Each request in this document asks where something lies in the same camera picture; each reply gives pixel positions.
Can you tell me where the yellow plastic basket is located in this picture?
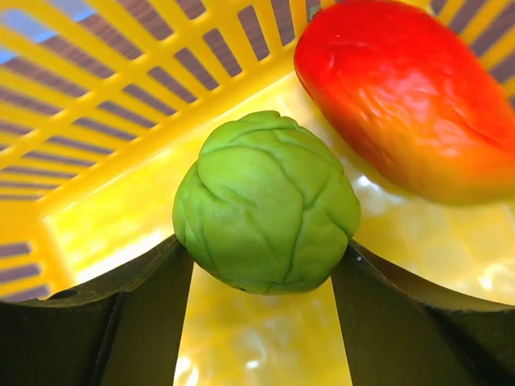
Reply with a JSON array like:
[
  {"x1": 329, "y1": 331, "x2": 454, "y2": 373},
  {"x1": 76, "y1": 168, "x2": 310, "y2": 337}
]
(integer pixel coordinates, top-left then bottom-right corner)
[{"x1": 1, "y1": 1, "x2": 514, "y2": 385}]

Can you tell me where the green toy cabbage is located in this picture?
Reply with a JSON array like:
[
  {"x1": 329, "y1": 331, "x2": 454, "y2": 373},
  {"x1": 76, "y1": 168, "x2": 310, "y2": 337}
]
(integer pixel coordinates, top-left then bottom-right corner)
[{"x1": 172, "y1": 110, "x2": 361, "y2": 295}]

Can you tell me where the red yellow toy mango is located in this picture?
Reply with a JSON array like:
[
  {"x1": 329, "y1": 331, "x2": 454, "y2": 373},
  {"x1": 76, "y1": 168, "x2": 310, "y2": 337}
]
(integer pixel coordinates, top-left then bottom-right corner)
[{"x1": 294, "y1": 1, "x2": 514, "y2": 204}]

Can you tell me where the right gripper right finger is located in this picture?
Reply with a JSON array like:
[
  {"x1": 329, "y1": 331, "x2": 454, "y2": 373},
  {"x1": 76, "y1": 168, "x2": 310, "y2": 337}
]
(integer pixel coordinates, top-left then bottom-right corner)
[{"x1": 332, "y1": 241, "x2": 514, "y2": 386}]

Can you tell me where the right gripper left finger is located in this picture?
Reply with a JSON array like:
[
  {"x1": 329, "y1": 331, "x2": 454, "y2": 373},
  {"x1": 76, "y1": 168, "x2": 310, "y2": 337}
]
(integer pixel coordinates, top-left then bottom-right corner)
[{"x1": 1, "y1": 236, "x2": 193, "y2": 385}]

